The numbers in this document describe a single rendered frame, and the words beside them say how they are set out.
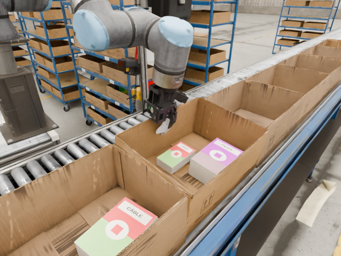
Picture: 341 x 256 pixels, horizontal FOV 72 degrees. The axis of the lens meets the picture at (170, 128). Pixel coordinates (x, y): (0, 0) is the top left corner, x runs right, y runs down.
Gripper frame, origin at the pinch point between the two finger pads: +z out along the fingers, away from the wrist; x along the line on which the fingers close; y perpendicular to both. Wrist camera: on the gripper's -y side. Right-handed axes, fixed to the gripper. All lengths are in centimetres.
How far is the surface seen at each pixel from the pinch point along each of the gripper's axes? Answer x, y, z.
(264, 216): 43, -25, 29
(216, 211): 30.9, 6.2, 5.4
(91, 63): -154, -63, 57
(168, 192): 21.8, 20.0, -6.1
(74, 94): -225, -77, 137
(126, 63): -60, -31, 8
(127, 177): 6.4, 20.0, 3.7
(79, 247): 16.4, 40.6, 1.3
